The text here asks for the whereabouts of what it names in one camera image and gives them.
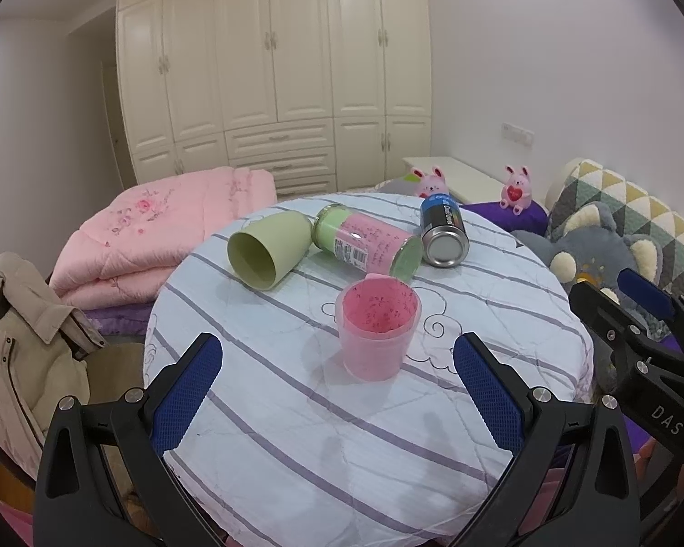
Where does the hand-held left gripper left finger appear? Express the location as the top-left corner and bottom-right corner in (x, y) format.
(32, 331), (224, 547)

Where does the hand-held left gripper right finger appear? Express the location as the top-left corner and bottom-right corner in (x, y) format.
(450, 332), (643, 547)

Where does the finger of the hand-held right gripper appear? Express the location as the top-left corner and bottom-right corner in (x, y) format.
(617, 267), (684, 361)
(568, 281), (658, 378)

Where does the green cup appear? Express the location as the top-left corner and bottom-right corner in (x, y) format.
(227, 211), (312, 291)

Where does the pink translucent cup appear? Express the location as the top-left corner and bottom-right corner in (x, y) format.
(335, 274), (423, 382)

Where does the grey plush toy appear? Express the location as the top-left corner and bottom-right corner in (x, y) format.
(512, 202), (669, 343)

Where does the purple bedsheet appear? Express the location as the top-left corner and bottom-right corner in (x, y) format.
(83, 301), (157, 338)

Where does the triangle-patterned pillow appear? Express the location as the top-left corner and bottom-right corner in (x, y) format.
(547, 158), (684, 310)

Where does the purple cushion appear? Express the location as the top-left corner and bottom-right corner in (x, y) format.
(461, 201), (549, 233)

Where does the striped quilted tablecloth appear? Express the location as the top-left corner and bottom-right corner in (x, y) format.
(142, 192), (596, 547)

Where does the pink bunny plush with heart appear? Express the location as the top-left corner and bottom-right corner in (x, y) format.
(500, 164), (535, 214)

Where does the beige jacket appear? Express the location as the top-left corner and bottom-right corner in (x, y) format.
(0, 252), (109, 480)

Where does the folded pink quilt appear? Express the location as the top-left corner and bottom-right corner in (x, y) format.
(48, 166), (278, 310)

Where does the blue battery-shaped can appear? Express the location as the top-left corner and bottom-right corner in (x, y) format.
(420, 194), (471, 267)

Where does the green bottle with pink label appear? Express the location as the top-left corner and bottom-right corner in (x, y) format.
(311, 203), (424, 286)

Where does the cream wardrobe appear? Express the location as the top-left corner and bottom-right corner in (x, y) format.
(115, 0), (434, 197)

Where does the white wall socket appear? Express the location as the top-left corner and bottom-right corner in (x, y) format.
(502, 123), (535, 146)

